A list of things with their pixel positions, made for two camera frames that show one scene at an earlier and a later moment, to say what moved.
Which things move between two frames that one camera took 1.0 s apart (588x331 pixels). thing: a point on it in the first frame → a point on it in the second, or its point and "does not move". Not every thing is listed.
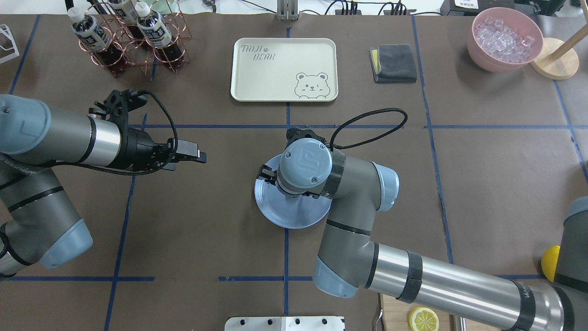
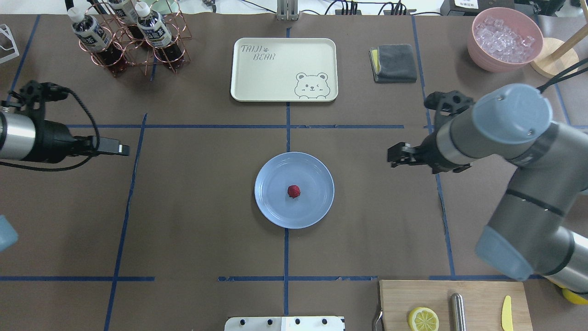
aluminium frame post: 287,10 does not move
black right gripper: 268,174 → 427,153
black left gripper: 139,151 → 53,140
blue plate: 284,210 does not move
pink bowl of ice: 504,39 does not move
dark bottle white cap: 95,40 does not move
